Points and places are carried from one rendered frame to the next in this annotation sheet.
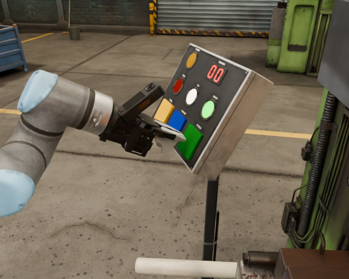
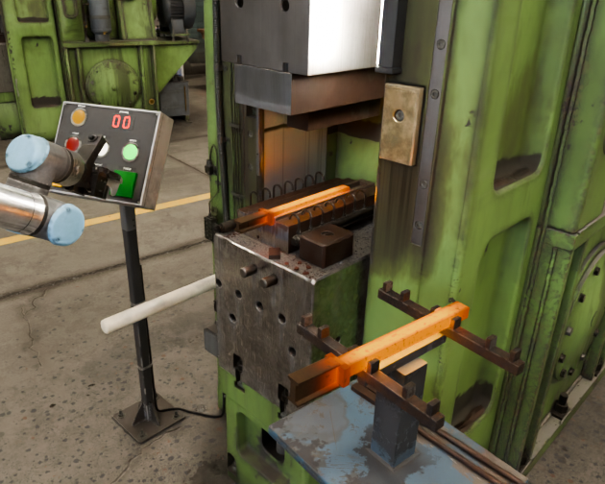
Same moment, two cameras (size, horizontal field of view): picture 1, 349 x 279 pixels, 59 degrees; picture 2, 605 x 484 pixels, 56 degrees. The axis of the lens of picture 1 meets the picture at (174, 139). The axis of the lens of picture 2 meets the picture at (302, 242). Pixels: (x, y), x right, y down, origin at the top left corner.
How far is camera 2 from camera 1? 1.09 m
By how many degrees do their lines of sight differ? 45
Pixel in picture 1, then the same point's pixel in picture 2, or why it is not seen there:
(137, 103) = (92, 153)
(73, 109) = (64, 161)
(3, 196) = (74, 223)
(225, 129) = (155, 162)
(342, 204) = (250, 184)
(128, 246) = not seen: outside the picture
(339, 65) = (248, 92)
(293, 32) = (33, 79)
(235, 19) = not seen: outside the picture
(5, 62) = not seen: outside the picture
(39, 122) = (42, 177)
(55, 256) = not seen: outside the picture
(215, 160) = (153, 191)
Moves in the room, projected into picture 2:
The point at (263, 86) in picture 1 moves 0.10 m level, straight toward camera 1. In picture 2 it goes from (168, 123) to (181, 131)
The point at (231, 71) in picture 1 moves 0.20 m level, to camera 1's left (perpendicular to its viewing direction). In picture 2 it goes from (140, 116) to (76, 128)
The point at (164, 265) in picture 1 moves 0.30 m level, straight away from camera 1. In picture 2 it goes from (131, 312) to (73, 281)
